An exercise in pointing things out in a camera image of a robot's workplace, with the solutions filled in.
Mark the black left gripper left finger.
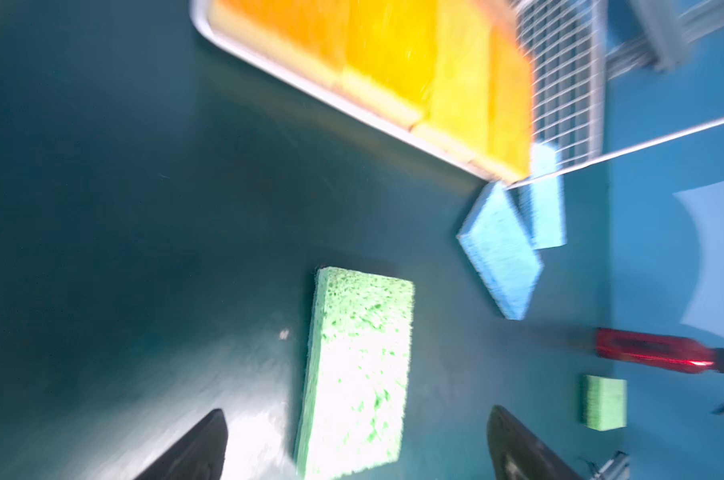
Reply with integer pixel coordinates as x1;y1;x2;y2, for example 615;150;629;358
135;409;228;480

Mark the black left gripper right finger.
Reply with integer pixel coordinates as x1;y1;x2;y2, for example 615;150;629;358
487;405;581;480

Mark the green sponge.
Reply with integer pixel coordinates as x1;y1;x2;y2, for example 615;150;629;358
583;375;628;432
295;267;415;479

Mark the blue sponge near shelf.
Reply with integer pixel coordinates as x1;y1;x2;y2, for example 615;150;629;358
519;142;567;250

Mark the red small object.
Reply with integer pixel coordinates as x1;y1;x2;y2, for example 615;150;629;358
596;328;724;374

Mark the blue sponge centre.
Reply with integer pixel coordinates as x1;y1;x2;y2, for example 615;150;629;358
457;183;544;321

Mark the white wire wooden shelf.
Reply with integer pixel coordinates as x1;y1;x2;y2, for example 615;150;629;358
190;1;724;188

